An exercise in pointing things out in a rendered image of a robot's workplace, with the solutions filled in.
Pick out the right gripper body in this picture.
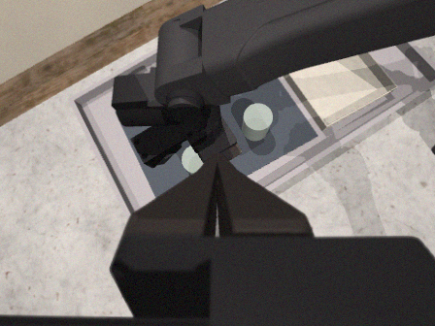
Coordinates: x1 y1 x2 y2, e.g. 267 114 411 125
184 114 237 164

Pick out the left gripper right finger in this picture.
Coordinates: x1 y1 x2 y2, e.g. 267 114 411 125
217 153 315 237

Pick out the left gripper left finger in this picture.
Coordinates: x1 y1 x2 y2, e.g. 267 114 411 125
120 153 218 239

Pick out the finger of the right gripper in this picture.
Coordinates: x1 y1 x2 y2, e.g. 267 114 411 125
227 144 242 159

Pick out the dark grey flat mat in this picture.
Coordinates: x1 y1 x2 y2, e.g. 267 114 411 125
120 79 318 198

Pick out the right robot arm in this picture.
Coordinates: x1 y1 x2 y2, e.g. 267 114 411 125
111 0 435 168

